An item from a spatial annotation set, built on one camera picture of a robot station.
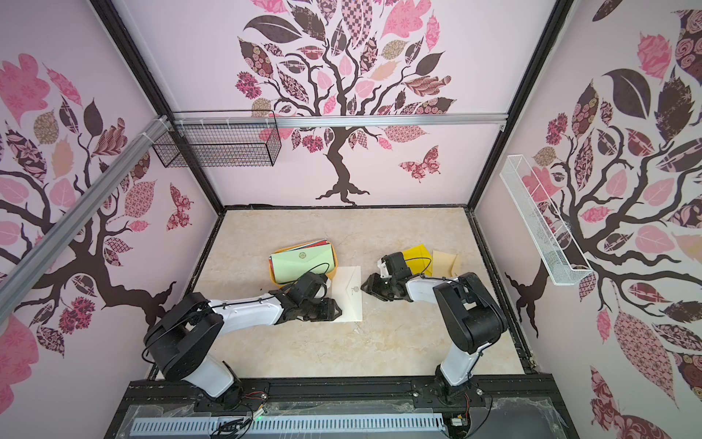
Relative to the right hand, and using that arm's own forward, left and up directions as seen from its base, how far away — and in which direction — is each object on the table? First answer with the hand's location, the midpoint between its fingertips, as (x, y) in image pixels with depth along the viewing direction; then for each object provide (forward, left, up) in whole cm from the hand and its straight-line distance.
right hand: (364, 292), depth 93 cm
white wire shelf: (-8, -48, +31) cm, 58 cm away
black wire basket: (+84, +80, +8) cm, 116 cm away
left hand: (-9, +10, 0) cm, 14 cm away
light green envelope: (+9, +28, +2) cm, 29 cm away
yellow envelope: (+5, -18, +12) cm, 22 cm away
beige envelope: (+12, -32, -3) cm, 34 cm away
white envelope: (0, +6, +1) cm, 6 cm away
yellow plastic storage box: (+15, +23, +7) cm, 28 cm away
